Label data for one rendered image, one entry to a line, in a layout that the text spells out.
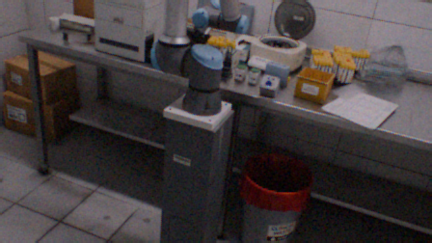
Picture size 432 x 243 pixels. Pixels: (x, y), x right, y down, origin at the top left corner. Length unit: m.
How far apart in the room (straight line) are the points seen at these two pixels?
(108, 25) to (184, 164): 0.81
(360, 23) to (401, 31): 0.20
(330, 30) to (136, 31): 1.01
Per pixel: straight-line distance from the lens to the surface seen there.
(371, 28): 2.41
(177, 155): 1.70
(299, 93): 1.93
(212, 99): 1.60
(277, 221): 2.19
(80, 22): 2.55
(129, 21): 2.10
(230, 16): 1.72
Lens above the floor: 1.66
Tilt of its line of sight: 28 degrees down
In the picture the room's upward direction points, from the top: 7 degrees clockwise
